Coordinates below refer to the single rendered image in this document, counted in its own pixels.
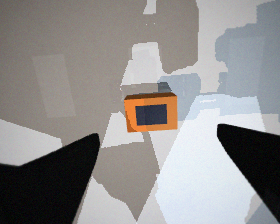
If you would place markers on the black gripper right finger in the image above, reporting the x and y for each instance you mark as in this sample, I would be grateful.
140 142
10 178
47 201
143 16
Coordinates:
257 155

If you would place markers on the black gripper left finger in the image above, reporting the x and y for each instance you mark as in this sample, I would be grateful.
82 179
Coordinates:
49 189

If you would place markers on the orange block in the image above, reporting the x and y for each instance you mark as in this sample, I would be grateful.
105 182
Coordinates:
151 112

